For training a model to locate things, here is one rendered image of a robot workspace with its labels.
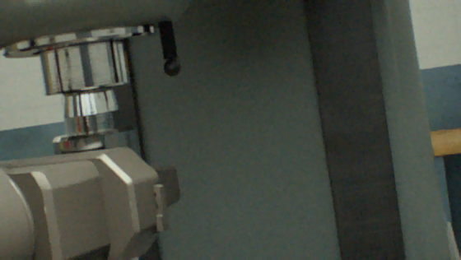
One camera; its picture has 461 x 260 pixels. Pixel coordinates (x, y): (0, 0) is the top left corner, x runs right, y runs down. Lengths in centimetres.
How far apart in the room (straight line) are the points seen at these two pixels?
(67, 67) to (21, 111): 466
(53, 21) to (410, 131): 50
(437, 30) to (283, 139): 385
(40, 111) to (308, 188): 429
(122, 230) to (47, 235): 4
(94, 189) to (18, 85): 472
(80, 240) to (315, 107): 46
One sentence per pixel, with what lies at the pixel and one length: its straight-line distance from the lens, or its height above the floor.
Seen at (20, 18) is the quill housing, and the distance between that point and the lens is 42.
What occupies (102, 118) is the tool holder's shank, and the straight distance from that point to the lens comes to 49.
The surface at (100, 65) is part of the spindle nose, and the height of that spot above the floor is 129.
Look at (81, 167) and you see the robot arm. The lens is 42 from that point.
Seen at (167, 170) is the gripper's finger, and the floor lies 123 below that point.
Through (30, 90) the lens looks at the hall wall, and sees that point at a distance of 510.
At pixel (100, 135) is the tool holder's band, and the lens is 47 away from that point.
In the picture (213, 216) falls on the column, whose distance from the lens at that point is 87.
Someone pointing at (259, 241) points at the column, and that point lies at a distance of 87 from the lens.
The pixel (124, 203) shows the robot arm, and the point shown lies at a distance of 42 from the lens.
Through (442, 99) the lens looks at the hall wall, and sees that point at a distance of 466.
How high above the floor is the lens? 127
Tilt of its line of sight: 3 degrees down
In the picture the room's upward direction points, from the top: 8 degrees counter-clockwise
